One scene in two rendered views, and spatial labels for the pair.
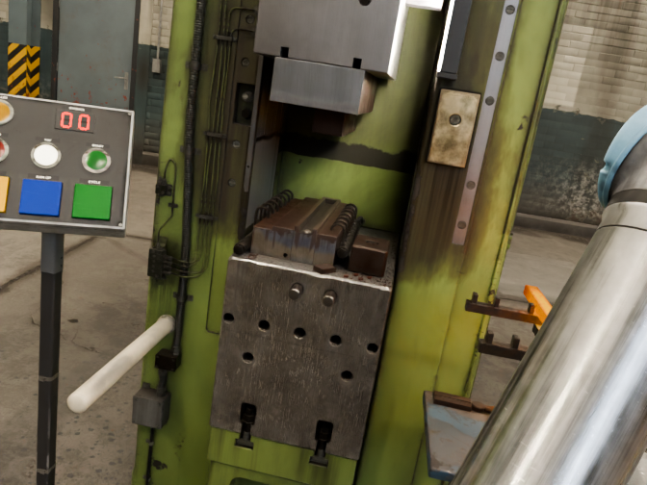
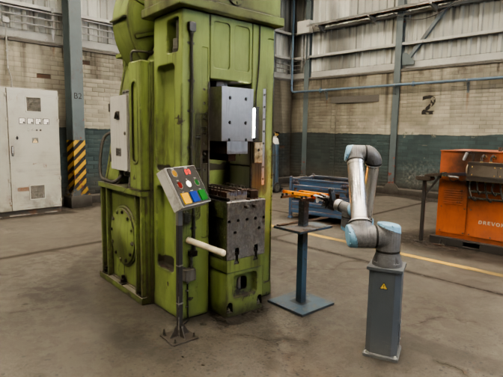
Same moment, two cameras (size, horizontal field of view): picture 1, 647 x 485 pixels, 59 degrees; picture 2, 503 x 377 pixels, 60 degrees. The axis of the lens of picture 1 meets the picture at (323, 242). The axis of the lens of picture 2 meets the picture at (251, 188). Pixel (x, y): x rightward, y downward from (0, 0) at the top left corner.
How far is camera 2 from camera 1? 2.63 m
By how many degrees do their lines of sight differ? 46
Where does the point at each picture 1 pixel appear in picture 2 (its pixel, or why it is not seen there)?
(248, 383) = (236, 241)
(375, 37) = (248, 132)
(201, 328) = (200, 237)
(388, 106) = not seen: hidden behind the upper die
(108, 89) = not seen: outside the picture
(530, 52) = (269, 129)
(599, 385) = (361, 178)
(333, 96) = (242, 149)
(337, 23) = (240, 130)
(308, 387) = (251, 235)
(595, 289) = (355, 169)
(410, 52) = not seen: hidden behind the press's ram
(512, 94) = (267, 141)
